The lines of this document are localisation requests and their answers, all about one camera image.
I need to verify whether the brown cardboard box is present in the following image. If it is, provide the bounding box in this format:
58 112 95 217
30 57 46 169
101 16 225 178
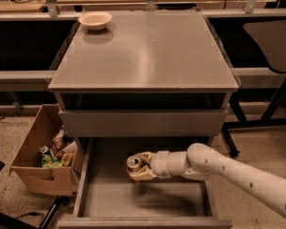
10 104 84 197

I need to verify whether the yellow snack packet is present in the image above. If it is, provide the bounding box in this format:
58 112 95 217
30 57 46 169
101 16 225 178
60 154 73 166

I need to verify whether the white ceramic bowl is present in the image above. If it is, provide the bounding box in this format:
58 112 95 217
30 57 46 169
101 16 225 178
78 11 112 31

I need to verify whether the green snack bag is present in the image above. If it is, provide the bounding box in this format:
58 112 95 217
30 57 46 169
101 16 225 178
41 155 63 168

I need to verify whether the grey drawer cabinet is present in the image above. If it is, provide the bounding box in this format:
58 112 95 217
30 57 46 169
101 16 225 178
48 10 239 138

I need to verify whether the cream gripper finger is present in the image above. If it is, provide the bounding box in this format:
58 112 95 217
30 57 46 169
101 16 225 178
128 165 156 181
134 152 153 164

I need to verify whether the closed grey upper drawer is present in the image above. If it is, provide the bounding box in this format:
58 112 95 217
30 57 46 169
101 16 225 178
59 109 227 137

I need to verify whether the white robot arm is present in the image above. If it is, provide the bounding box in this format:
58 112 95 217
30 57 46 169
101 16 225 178
126 143 286 218

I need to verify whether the orange crushed soda can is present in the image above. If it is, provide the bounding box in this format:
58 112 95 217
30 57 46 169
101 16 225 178
126 156 143 172

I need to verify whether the open grey lower drawer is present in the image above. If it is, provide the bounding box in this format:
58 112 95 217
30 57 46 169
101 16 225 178
57 137 233 229

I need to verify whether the silver can in box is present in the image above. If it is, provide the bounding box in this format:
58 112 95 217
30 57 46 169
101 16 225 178
39 146 50 155

